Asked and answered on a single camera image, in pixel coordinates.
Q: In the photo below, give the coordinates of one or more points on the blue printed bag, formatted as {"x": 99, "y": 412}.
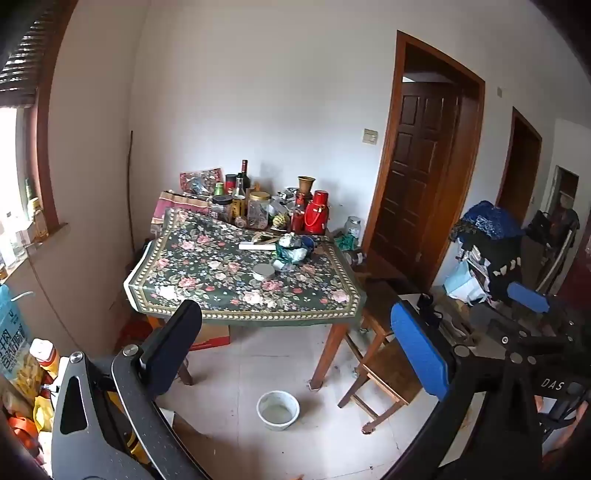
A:
{"x": 11, "y": 332}

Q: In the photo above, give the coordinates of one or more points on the round metal tin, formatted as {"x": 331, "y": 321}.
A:
{"x": 263, "y": 272}

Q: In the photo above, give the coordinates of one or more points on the brown wooden door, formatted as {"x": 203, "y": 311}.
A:
{"x": 411, "y": 175}

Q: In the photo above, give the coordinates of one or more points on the blue patterned cloth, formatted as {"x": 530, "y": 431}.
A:
{"x": 489, "y": 221}

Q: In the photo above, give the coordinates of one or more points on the green custard apple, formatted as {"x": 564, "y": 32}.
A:
{"x": 278, "y": 221}

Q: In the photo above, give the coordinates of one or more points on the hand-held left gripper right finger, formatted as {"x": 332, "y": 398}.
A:
{"x": 420, "y": 350}

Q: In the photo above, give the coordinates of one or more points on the dark wine bottle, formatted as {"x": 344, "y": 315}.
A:
{"x": 244, "y": 177}

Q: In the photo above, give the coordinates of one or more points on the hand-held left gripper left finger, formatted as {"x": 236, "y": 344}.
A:
{"x": 171, "y": 341}

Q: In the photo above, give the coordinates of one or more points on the silver foil wrapper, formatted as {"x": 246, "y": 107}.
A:
{"x": 290, "y": 194}

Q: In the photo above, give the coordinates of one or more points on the dark window blind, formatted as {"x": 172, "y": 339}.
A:
{"x": 23, "y": 69}

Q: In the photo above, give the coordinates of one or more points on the dark red canister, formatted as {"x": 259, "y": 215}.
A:
{"x": 230, "y": 180}

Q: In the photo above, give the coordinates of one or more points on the green bottle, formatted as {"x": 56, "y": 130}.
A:
{"x": 218, "y": 189}

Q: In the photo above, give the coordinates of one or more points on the red thermos jug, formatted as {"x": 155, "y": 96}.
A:
{"x": 316, "y": 214}

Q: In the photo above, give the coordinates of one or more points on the wooden window frame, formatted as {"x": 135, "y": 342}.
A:
{"x": 46, "y": 138}

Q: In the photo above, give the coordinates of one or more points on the black-lidded dark jar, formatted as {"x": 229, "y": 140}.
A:
{"x": 221, "y": 210}

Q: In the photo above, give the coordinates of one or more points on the gold-lidded plastic jar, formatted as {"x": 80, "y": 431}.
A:
{"x": 258, "y": 212}

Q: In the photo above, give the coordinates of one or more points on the beige light switch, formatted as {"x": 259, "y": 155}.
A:
{"x": 369, "y": 136}

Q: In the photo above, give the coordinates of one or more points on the clear glass jar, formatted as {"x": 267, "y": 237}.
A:
{"x": 353, "y": 226}

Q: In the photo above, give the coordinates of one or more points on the red sauce jar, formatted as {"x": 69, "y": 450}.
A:
{"x": 298, "y": 217}

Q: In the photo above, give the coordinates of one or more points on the wooden table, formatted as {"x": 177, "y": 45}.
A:
{"x": 330, "y": 355}

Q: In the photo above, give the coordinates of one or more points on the wooden chair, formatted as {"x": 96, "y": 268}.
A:
{"x": 392, "y": 369}

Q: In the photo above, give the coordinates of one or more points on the wooden door frame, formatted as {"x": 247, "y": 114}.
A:
{"x": 535, "y": 152}
{"x": 471, "y": 184}

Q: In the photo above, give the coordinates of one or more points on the clear liquor bottle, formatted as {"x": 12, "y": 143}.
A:
{"x": 238, "y": 198}

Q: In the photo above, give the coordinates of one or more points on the white plastic bucket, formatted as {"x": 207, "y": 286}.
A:
{"x": 265, "y": 415}

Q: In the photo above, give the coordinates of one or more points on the white cardboard box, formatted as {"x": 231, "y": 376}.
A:
{"x": 256, "y": 247}

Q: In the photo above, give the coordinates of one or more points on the brown ceramic vase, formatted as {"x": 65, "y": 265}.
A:
{"x": 306, "y": 184}

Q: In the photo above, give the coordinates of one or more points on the black handbag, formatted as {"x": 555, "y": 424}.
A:
{"x": 542, "y": 226}

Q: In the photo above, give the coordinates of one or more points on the blue paper bowl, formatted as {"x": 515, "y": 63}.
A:
{"x": 308, "y": 241}

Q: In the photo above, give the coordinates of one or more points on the yellow liquid bottle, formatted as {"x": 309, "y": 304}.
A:
{"x": 37, "y": 212}

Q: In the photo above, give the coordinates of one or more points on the red patterned bag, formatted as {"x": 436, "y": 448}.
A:
{"x": 201, "y": 180}

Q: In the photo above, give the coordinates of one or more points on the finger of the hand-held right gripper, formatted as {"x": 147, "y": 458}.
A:
{"x": 526, "y": 297}
{"x": 491, "y": 318}

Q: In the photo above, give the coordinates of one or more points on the stack of papers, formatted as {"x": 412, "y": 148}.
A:
{"x": 466, "y": 281}

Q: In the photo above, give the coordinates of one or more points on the green plastic bag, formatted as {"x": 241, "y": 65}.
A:
{"x": 344, "y": 241}

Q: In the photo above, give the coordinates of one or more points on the pink striped cloth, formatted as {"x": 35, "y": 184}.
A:
{"x": 178, "y": 203}

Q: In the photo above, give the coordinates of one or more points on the green floral tablecloth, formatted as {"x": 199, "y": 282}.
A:
{"x": 207, "y": 277}

